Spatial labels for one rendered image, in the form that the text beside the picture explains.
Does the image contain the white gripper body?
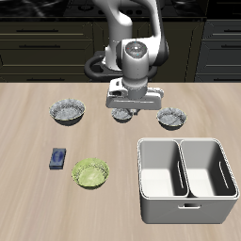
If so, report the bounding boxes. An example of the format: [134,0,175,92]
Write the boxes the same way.
[104,87,165,111]

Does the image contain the small black bowl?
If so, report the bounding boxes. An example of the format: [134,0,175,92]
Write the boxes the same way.
[111,107,134,123]

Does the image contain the medium black bowl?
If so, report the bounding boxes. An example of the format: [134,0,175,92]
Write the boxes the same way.
[155,106,188,131]

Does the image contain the large black bowl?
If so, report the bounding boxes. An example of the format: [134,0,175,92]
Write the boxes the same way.
[48,98,87,126]

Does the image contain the green bowl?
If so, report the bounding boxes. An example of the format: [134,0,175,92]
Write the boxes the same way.
[71,157,111,190]

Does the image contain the white two-bin basket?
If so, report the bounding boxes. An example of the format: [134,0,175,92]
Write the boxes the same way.
[137,137,240,225]

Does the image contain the blue book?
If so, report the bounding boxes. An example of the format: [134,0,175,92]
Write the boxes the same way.
[48,148,67,170]

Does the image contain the dark kitchen cupboards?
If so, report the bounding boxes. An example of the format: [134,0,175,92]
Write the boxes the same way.
[0,0,241,84]

